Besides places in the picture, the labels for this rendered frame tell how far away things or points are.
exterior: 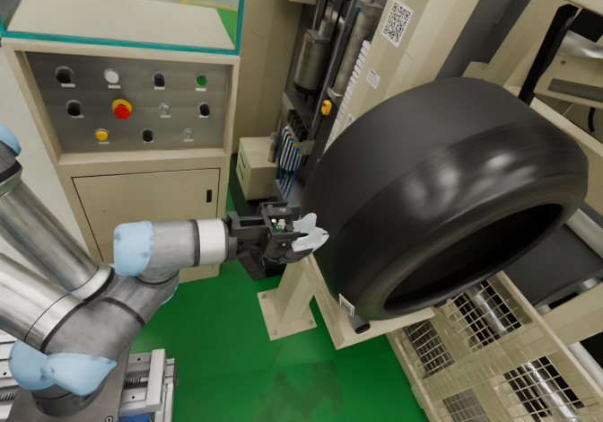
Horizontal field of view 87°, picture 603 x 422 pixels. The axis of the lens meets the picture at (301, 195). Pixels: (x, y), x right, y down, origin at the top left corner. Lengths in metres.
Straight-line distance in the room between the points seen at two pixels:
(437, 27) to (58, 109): 1.01
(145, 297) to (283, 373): 1.29
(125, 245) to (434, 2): 0.69
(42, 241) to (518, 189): 0.84
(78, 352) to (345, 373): 1.49
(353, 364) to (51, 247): 1.50
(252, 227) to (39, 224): 0.43
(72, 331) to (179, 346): 1.26
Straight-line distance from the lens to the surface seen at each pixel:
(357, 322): 0.91
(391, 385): 1.96
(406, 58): 0.79
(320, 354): 1.85
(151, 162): 1.21
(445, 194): 0.53
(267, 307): 1.86
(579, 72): 1.01
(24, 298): 0.57
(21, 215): 0.77
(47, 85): 1.13
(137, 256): 0.49
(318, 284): 1.00
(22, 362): 0.85
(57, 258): 0.80
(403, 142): 0.58
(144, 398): 1.05
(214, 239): 0.50
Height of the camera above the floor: 1.69
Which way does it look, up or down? 44 degrees down
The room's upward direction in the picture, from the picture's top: 19 degrees clockwise
